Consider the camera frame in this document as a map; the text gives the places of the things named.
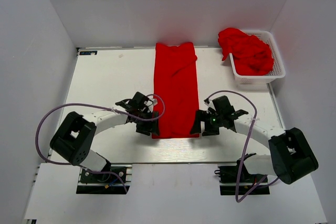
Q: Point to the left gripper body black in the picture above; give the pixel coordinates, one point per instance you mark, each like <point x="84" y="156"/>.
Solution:
<point x="145" y="114"/>

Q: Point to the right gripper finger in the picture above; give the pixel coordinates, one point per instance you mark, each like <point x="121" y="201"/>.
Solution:
<point x="196" y="127"/>
<point x="210" y="131"/>

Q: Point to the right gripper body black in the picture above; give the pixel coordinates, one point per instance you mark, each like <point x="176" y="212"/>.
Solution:
<point x="211" y="118"/>

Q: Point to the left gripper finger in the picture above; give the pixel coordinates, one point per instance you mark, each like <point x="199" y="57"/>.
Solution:
<point x="155" y="124"/>
<point x="144" y="128"/>

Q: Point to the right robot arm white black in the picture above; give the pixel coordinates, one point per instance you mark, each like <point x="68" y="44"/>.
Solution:
<point x="291" y="157"/>

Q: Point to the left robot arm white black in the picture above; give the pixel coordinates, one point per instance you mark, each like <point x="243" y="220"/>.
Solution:
<point x="73" y="139"/>

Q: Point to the red t shirt pile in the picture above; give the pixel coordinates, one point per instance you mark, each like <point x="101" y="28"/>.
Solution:
<point x="252" y="57"/>

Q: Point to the white plastic basket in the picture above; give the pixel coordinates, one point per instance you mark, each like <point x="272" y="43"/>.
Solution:
<point x="278" y="70"/>

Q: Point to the blue table label sticker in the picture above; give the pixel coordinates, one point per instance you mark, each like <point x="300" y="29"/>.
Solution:
<point x="88" y="53"/>

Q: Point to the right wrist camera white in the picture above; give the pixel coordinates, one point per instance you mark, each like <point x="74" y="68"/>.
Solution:
<point x="209" y="103"/>

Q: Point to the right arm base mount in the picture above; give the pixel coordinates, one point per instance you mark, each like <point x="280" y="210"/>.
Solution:
<point x="227" y="181"/>

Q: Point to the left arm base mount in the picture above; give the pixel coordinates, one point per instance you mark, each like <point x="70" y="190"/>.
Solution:
<point x="105" y="184"/>

